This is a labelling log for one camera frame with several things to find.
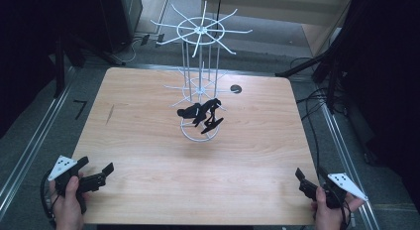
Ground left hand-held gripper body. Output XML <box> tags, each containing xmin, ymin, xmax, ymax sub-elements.
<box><xmin>47</xmin><ymin>155</ymin><xmax>108</xmax><ymax>215</ymax></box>

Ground black bow tie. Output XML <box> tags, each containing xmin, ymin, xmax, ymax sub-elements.
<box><xmin>176</xmin><ymin>102</ymin><xmax>207</xmax><ymax>128</ymax></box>
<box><xmin>199</xmin><ymin>97</ymin><xmax>225</xmax><ymax>136</ymax></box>

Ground person's right hand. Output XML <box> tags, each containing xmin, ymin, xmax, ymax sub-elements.
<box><xmin>310</xmin><ymin>185</ymin><xmax>364</xmax><ymax>230</ymax></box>

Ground white wire display rack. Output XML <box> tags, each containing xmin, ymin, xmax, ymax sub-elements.
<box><xmin>150</xmin><ymin>0</ymin><xmax>254</xmax><ymax>144</ymax></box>

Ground dark cabinet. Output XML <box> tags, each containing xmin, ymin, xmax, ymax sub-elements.
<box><xmin>97</xmin><ymin>0</ymin><xmax>144</xmax><ymax>55</ymax></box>

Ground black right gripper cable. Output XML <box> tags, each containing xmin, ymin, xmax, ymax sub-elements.
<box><xmin>340</xmin><ymin>199</ymin><xmax>355</xmax><ymax>230</ymax></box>

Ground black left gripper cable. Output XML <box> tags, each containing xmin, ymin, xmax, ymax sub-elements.
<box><xmin>40</xmin><ymin>169</ymin><xmax>57</xmax><ymax>228</ymax></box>

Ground black metal stand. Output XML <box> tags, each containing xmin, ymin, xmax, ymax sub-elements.
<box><xmin>52</xmin><ymin>31</ymin><xmax>127</xmax><ymax>99</ymax></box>
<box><xmin>274</xmin><ymin>11</ymin><xmax>351</xmax><ymax>115</ymax></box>

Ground person's left hand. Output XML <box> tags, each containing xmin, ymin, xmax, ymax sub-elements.
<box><xmin>49</xmin><ymin>174</ymin><xmax>90</xmax><ymax>230</ymax></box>

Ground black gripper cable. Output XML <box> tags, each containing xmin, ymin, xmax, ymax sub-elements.
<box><xmin>40</xmin><ymin>169</ymin><xmax>57</xmax><ymax>228</ymax></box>
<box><xmin>340</xmin><ymin>199</ymin><xmax>355</xmax><ymax>230</ymax></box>

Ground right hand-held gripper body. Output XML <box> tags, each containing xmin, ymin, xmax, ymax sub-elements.
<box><xmin>298</xmin><ymin>172</ymin><xmax>369</xmax><ymax>210</ymax></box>

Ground aluminium floor rail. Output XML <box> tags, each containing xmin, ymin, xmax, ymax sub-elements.
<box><xmin>0</xmin><ymin>65</ymin><xmax>77</xmax><ymax>213</ymax></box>
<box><xmin>319</xmin><ymin>100</ymin><xmax>380</xmax><ymax>230</ymax></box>

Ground black floor cables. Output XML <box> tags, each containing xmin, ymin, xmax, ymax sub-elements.
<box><xmin>289</xmin><ymin>56</ymin><xmax>348</xmax><ymax>173</ymax></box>

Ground light wooden platform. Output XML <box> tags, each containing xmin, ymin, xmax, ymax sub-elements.
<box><xmin>201</xmin><ymin>0</ymin><xmax>353</xmax><ymax>58</ymax></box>

